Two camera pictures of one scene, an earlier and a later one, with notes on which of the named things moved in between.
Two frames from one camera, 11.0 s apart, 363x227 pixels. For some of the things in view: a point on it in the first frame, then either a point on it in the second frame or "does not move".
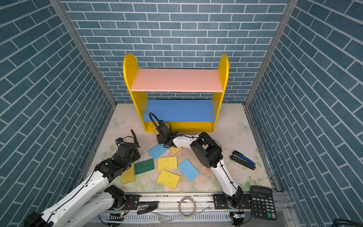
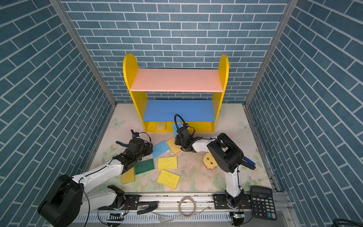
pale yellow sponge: [175, 150] does not move
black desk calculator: [263, 203] does not move
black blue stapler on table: [239, 158] does not move
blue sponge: [156, 152] does not move
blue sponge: [189, 171] → [179, 125]
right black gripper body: [161, 139] → [178, 141]
